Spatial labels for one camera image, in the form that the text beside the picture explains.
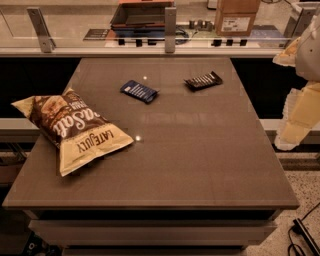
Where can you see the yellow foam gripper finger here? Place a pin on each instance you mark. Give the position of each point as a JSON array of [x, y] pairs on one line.
[[301, 113], [287, 56]]

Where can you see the blue rxbar blueberry bar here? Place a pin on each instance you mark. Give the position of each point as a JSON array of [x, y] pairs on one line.
[[139, 91]]

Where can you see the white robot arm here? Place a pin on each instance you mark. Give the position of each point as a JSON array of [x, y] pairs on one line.
[[307, 60]]

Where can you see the cardboard box with label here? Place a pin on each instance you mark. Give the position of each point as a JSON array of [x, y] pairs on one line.
[[235, 17]]

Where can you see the dark chocolate snack bar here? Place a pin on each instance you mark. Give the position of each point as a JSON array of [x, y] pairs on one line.
[[204, 81]]

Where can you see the black power strip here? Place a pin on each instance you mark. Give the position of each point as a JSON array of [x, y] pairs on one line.
[[300, 229]]

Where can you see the open orange black case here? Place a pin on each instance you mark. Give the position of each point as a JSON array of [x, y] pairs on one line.
[[140, 14]]

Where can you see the Late July chips bag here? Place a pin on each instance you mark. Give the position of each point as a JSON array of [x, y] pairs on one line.
[[80, 133]]

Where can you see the brown table drawer unit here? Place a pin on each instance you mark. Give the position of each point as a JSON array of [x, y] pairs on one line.
[[221, 235]]

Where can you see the glass barrier panel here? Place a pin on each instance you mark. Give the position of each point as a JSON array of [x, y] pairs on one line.
[[68, 21]]

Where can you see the right metal glass bracket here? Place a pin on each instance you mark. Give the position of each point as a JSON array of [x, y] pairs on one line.
[[300, 17]]

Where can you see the metal glass bracket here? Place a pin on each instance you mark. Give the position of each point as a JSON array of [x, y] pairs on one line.
[[45, 40], [300, 17], [170, 29]]

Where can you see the middle metal glass bracket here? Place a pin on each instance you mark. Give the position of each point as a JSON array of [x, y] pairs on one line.
[[170, 29]]

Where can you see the left metal glass bracket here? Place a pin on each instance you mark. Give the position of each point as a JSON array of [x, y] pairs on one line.
[[45, 40]]

